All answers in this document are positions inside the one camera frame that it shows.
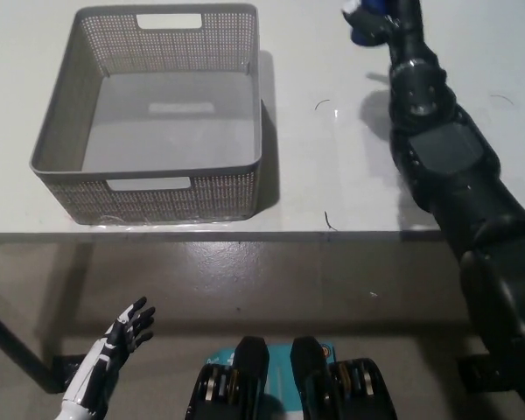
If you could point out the black teal robot body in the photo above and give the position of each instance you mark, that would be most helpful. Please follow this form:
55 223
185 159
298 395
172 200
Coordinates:
254 372

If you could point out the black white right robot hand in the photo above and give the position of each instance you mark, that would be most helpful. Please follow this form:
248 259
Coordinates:
409 26

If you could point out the grey perforated plastic basket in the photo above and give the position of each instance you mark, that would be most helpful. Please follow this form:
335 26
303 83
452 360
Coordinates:
157 202

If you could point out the blue rook chess piece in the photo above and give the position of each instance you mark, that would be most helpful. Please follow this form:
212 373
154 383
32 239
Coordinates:
361 39

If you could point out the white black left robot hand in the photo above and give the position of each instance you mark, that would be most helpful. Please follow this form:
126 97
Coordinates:
100 359

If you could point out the black metal table leg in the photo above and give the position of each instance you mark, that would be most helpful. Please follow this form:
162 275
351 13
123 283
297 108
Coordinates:
15 345

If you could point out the black floor foot plate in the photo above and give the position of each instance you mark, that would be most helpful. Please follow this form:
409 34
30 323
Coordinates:
477 374
65 372

